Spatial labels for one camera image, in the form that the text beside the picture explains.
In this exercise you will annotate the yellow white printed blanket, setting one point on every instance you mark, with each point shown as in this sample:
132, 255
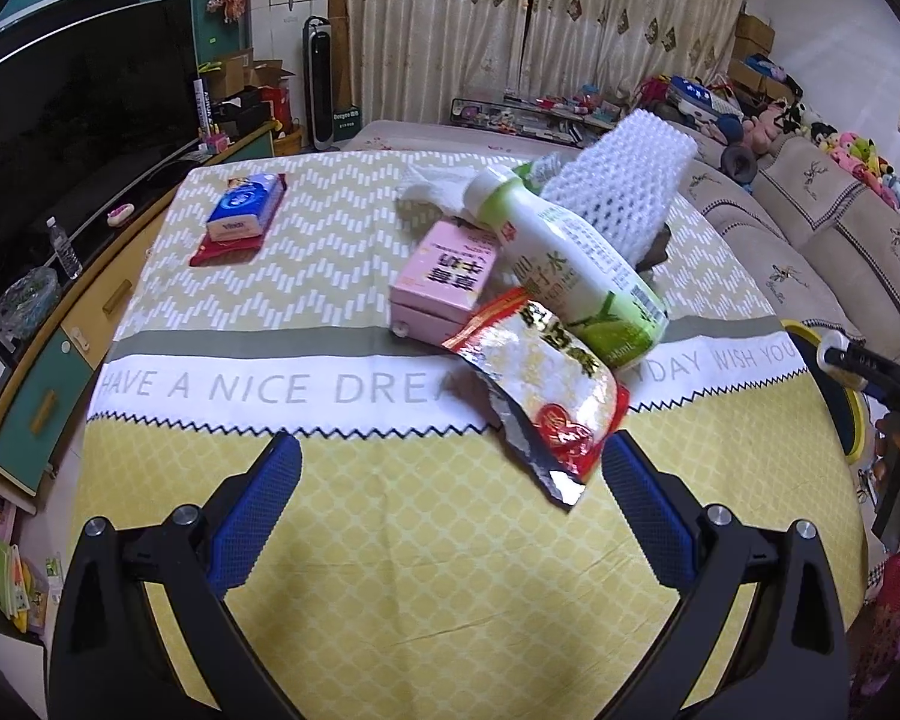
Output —
345, 300

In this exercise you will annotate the red silver snack wrapper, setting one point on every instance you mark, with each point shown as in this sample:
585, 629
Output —
540, 382

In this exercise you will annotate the white green drink bottle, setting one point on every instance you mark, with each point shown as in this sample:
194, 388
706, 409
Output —
562, 262

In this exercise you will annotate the blue star patterned bag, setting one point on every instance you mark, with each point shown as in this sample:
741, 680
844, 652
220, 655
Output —
694, 94

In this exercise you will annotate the yellow rimmed dark bin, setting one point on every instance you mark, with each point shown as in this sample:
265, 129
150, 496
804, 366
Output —
840, 420

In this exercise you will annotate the white floral bedsheet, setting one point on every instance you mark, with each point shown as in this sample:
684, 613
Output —
435, 136

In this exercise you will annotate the pink patterned clothing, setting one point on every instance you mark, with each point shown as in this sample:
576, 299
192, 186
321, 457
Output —
896, 622

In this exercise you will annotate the beige sofa with covers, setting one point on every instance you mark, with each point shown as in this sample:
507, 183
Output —
795, 195

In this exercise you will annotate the stacked cardboard boxes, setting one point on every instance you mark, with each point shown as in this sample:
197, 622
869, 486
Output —
751, 49

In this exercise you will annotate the white upright book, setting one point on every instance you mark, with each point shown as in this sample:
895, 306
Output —
202, 109

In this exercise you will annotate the glass ashtray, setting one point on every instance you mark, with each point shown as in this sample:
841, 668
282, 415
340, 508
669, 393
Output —
28, 304

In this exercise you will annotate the dark grey round cushion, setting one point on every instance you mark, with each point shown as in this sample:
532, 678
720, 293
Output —
739, 161

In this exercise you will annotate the pile of plush toys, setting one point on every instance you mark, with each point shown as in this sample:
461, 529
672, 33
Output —
855, 150

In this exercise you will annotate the cluttered glass side table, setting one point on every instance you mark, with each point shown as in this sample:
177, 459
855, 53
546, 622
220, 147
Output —
532, 116

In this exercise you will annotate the black white tower fan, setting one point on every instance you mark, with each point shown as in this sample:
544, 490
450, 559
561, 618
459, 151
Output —
319, 82

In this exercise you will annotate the green box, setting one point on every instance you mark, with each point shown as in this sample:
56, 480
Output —
346, 126

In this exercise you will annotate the white foam net sleeve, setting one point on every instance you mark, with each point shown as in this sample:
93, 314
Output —
622, 180

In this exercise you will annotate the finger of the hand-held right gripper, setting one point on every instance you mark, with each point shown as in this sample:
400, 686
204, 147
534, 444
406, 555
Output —
874, 375

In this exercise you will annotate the black flat television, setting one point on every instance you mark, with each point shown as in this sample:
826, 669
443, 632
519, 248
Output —
67, 105

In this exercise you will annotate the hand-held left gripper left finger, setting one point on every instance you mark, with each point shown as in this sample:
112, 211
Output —
264, 506

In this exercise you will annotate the clear bottle green label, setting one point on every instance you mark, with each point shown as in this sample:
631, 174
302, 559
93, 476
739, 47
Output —
549, 169

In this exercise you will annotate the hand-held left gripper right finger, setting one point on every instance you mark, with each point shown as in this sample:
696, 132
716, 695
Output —
643, 506

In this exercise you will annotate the beige patterned curtain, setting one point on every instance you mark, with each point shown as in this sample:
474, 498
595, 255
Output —
630, 15
435, 30

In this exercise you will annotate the red flat packet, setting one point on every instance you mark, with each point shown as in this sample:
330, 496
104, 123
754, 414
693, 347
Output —
217, 255

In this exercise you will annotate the pink milk carton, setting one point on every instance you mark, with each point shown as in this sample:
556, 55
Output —
439, 277

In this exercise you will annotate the blue tissue pack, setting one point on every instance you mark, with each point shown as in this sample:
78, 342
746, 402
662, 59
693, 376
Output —
244, 206

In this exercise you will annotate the small pink white case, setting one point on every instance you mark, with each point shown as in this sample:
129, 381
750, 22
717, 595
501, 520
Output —
120, 215

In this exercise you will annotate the clear water bottle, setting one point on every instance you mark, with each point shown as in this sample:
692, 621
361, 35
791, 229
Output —
66, 247

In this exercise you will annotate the white crumpled tissue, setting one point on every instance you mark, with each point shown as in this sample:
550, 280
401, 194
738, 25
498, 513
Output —
435, 187

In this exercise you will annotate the green yellow television cabinet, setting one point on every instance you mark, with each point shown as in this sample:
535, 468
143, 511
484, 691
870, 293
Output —
45, 397

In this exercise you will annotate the black box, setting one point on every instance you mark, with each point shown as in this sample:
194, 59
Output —
241, 116

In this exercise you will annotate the open cardboard box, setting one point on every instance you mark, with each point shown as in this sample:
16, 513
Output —
251, 75

